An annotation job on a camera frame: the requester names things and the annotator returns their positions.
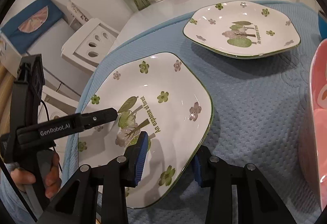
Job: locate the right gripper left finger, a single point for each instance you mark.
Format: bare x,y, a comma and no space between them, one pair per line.
136,155

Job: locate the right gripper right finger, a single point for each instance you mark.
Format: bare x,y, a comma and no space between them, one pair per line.
201,167

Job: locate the white floral plate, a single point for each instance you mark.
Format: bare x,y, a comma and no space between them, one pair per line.
160,95
242,30

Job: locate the pink ceramic bowl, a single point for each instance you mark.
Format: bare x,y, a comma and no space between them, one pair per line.
312,140

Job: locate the person's left hand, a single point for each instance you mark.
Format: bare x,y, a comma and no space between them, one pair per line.
22,178

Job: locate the white chair left side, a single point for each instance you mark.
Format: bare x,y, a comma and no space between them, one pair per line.
89,45

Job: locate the blue cloth cover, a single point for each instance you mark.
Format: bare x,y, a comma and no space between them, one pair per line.
23,29

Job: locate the light blue table mat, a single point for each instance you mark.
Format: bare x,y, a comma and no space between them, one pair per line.
259,104

